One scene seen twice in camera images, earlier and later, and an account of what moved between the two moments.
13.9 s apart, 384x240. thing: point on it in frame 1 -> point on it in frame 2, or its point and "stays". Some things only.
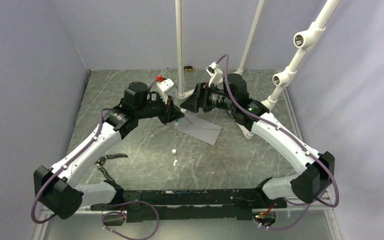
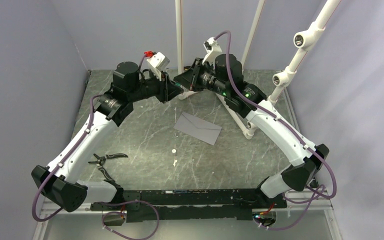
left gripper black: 170,112 -> 167,88
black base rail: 229,204 stays
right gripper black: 200,96 -> 190,79
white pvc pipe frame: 303,40 stays
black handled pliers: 100,161 stays
